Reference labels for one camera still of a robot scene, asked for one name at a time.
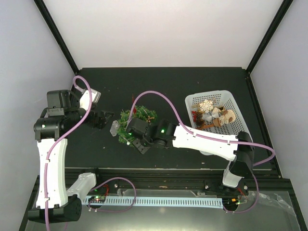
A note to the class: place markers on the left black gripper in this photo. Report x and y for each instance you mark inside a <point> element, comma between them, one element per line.
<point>101,122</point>

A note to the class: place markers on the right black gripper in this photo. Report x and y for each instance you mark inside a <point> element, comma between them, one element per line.
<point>141,148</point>

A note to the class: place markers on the white plastic basket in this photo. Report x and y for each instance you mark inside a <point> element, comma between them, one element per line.
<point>220,98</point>

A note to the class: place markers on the red star ornament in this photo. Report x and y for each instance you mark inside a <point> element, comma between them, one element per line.
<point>134,108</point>

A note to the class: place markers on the small green christmas tree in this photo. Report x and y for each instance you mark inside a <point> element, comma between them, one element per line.
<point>142,114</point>

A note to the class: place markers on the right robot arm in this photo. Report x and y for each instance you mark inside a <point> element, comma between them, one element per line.
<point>236,149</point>

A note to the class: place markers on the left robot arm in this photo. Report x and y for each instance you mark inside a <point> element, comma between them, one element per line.
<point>55,203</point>

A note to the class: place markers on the pine cone ornament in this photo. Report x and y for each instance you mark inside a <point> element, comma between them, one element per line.
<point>199,121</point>

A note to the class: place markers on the left circuit board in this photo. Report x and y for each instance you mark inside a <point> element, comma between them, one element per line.
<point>96,199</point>

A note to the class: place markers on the circuit board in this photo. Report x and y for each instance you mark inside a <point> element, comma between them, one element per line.
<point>234,201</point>
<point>96,199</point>

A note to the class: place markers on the white snowflake ornament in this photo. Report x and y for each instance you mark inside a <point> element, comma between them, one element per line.
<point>206,106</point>

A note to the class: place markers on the white mesh bow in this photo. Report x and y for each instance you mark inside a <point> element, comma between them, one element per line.
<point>215,113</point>

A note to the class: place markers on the snowman doll ornament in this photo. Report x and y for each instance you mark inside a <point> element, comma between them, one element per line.
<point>228,116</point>

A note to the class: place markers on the right circuit board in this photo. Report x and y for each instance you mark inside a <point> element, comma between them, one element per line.
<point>234,201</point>

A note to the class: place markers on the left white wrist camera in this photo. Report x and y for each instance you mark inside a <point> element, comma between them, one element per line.
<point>92,95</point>

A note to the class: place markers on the white slotted cable duct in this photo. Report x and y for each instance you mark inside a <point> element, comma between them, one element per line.
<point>158,201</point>

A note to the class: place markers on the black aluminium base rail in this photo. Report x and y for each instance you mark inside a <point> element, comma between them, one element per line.
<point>205,181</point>

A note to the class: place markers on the left black frame post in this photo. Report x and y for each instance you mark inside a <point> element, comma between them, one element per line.
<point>41,6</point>

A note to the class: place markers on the black frame post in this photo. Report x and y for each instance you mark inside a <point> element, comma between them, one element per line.
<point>41,6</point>
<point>281,12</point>

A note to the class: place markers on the right black frame post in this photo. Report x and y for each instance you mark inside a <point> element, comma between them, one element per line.
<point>281,12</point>

